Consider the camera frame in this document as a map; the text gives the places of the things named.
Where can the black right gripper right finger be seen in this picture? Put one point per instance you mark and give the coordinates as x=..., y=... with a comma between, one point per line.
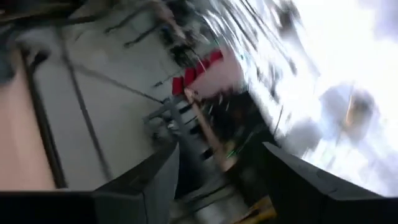
x=295, y=186

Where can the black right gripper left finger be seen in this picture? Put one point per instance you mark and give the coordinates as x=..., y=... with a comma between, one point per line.
x=146, y=193

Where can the red plastic storage bin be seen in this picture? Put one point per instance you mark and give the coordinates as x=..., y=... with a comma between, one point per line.
x=189, y=77
x=202, y=66
x=178, y=85

